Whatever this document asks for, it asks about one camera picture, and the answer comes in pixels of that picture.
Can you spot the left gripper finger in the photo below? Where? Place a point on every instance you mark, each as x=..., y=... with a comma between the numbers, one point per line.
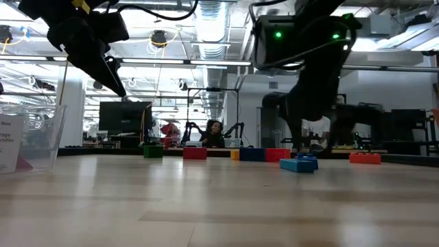
x=110, y=62
x=99, y=77

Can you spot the dark blue stud brick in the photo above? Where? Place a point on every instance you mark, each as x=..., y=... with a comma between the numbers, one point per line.
x=307, y=156

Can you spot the black ceiling dome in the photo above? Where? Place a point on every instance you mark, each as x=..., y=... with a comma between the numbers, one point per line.
x=158, y=38

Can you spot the silver ventilation duct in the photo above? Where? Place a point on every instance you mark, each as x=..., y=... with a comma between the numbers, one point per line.
x=211, y=34

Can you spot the black monitor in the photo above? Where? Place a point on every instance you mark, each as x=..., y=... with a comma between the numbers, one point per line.
x=125, y=118

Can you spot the small red sloped block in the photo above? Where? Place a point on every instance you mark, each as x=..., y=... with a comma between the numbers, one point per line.
x=23, y=165

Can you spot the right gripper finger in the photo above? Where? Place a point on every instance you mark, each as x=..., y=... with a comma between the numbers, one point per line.
x=337, y=128
x=291, y=123

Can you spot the black aluminium table frame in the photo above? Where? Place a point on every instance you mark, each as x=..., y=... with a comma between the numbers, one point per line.
x=103, y=151

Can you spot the red background object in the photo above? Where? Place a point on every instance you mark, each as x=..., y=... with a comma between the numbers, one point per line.
x=169, y=132

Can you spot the white paper label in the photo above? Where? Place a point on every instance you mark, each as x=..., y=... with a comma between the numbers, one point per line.
x=10, y=144

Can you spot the long ceiling light bar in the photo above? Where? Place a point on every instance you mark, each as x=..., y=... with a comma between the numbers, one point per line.
x=152, y=61

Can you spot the small orange cube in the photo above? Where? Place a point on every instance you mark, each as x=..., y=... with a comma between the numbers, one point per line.
x=235, y=155

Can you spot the green block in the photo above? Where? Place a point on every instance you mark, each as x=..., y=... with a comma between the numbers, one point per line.
x=153, y=151

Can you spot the orange stud brick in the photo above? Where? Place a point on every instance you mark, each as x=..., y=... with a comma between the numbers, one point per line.
x=365, y=158

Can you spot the clear plastic bin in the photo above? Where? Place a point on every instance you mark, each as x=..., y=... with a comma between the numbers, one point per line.
x=37, y=137

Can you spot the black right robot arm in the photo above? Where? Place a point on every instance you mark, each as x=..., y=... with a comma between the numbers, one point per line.
x=319, y=5

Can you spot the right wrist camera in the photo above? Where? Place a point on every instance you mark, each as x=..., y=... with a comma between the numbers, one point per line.
x=274, y=41

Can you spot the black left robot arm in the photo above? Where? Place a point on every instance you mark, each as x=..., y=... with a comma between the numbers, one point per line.
x=51, y=7

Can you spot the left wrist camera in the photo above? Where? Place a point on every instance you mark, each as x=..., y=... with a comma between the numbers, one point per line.
x=111, y=29

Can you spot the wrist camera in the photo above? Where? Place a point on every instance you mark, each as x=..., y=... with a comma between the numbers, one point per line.
x=274, y=41
x=111, y=29

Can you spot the red rectangular block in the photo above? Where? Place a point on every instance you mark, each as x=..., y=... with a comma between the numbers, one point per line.
x=195, y=153

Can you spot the black frame stand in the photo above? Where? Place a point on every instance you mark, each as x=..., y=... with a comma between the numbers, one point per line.
x=212, y=89

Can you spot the person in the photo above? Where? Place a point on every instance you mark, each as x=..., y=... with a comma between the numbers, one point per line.
x=213, y=135
x=315, y=127

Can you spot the light blue long brick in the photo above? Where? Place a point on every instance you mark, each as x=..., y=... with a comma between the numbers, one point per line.
x=296, y=165

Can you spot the black storage shelf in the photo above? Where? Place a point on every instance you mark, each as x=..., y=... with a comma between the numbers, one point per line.
x=404, y=128

